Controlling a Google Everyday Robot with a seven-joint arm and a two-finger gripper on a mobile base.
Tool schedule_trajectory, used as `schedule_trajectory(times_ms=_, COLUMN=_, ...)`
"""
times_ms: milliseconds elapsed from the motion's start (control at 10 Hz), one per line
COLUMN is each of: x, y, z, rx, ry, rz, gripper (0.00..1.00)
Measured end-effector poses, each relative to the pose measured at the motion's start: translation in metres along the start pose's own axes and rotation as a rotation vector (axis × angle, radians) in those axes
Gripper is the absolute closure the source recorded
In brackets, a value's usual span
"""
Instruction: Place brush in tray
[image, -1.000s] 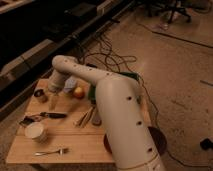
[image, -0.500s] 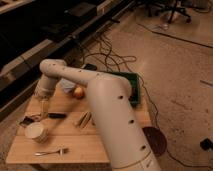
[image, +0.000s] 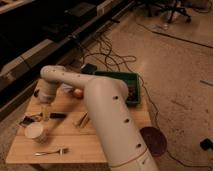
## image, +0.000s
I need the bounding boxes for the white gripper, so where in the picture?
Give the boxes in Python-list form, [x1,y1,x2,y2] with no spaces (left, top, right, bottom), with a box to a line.
[38,92,55,121]

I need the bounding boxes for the small metal can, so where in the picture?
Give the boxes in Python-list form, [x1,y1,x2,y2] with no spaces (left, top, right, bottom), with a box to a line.
[34,89,39,98]

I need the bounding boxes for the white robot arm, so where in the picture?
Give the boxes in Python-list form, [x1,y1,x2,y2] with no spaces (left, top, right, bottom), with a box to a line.
[39,65,159,171]

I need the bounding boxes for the green plastic tray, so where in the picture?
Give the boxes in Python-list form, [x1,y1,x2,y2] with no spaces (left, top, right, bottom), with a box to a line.
[95,71,141,107]

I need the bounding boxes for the dark purple plate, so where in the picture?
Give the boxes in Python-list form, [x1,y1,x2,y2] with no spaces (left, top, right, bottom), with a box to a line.
[140,126,167,157]

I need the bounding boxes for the dark shelving unit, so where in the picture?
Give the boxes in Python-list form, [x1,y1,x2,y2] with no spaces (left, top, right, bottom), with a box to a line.
[0,0,131,121]

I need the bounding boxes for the office chair base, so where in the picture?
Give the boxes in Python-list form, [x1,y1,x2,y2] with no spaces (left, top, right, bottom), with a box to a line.
[144,0,191,23]

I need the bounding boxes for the silver fork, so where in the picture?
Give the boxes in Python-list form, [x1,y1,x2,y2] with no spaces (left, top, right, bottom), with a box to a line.
[35,148,69,156]

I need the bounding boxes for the small black box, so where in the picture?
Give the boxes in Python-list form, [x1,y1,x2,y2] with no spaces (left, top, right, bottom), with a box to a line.
[81,63,97,74]

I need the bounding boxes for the blue crumpled cloth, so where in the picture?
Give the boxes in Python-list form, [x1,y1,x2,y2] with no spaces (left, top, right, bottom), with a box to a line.
[61,84,74,93]

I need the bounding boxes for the white paper cup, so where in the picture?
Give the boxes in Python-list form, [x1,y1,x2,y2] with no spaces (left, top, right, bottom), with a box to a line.
[24,122,47,143]

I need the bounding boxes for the black handled tool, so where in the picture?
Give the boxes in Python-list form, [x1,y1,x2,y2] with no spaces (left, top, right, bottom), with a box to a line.
[19,113,66,127]

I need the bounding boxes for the wooden chopsticks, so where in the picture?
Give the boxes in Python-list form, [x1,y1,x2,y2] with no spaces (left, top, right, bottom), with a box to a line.
[74,113,90,128]

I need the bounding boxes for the yellow apple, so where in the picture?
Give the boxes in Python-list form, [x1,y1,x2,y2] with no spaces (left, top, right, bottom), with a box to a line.
[73,89,83,99]

